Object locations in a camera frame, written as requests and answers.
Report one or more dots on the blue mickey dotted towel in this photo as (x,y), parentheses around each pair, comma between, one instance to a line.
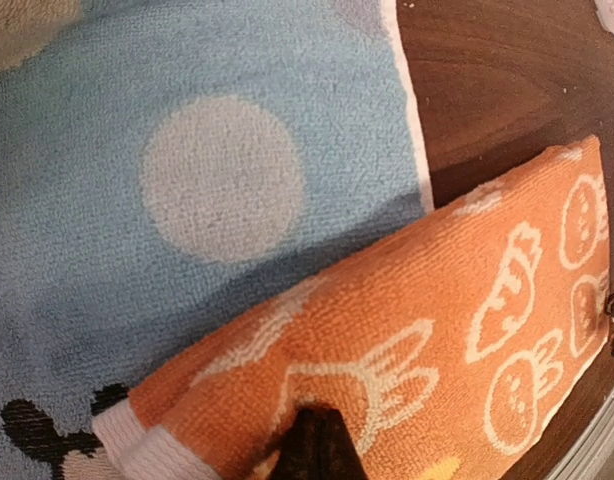
(166,165)

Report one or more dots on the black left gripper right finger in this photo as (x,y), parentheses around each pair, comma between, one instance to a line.
(338,458)

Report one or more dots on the orange bunny towel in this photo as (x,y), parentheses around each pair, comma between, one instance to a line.
(447,347)

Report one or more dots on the front aluminium rail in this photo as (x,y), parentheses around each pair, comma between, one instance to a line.
(587,456)

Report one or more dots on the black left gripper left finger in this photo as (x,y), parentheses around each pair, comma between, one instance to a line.
(298,458)

